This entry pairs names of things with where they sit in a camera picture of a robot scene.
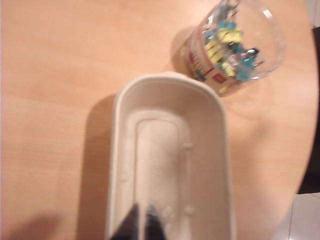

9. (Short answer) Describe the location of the clear plastic jar of clips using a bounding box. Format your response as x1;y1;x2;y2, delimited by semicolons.
172;0;287;97

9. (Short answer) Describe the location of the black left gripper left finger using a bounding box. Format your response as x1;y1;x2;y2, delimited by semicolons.
107;203;142;240

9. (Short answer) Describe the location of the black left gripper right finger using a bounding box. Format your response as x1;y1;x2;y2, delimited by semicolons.
145;204;165;240

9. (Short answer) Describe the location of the beige rectangular paper pulp container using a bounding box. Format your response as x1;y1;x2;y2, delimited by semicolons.
106;71;232;240

